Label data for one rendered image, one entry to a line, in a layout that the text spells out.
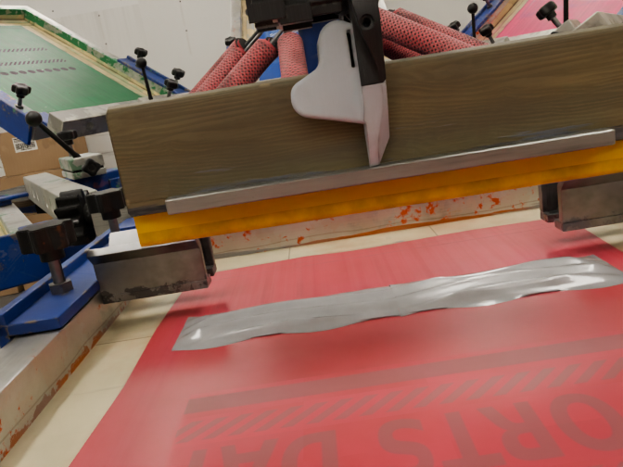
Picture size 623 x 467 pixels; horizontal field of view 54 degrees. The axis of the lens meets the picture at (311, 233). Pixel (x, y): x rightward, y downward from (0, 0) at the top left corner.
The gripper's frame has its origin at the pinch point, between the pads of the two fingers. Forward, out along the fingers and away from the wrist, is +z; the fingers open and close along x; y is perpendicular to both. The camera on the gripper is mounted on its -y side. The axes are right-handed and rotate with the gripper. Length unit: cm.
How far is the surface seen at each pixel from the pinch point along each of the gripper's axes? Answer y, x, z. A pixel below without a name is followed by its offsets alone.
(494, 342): -5.3, 5.2, 13.7
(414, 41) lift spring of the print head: -17, -77, -9
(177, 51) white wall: 94, -425, -42
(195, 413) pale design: 14.2, 8.6, 13.7
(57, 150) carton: 183, -382, 13
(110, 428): 19.4, 8.9, 13.7
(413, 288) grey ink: -1.9, -5.5, 13.1
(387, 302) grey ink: 0.7, -3.0, 13.0
